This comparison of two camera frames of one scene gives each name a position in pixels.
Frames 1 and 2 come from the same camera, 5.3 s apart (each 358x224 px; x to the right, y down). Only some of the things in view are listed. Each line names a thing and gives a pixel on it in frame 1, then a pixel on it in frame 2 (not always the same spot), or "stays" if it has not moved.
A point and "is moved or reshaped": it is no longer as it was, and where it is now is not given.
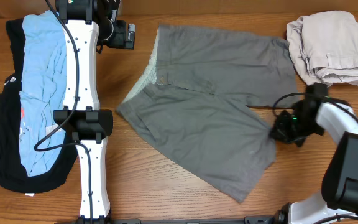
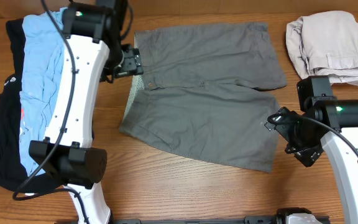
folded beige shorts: (330, 47) stays
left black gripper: (120, 40) to (132, 64)
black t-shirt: (6, 167) stays
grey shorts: (200, 106) is moved or reshaped
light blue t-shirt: (43, 89) stays
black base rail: (248, 219) stays
